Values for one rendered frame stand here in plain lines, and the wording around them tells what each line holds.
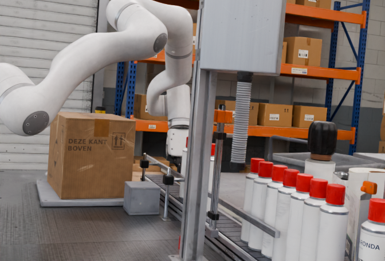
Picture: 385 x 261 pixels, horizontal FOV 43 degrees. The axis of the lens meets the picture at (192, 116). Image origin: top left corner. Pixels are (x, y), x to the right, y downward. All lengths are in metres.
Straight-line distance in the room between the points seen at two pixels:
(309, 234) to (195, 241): 0.32
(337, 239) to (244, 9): 0.50
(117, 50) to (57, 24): 4.09
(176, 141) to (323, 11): 4.23
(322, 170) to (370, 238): 0.61
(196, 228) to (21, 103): 0.51
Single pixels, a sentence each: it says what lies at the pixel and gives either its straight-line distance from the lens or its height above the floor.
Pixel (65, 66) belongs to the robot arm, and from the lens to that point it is 1.30.
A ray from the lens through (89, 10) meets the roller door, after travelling 5.47.
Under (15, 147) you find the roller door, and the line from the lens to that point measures 5.42.
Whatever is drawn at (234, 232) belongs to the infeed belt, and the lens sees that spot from 1.30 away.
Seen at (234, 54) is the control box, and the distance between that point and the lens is 1.07.
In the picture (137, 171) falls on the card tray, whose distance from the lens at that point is 2.34.
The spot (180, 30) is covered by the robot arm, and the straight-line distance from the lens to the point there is 1.48.
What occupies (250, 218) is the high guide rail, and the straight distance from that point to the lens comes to 1.14.
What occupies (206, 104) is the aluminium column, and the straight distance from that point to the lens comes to 1.14.
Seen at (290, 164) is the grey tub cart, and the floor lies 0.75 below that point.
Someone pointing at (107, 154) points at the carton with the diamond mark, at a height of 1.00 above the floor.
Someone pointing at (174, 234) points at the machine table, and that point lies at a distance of 1.42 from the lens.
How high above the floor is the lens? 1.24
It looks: 3 degrees down
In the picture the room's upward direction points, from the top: 4 degrees clockwise
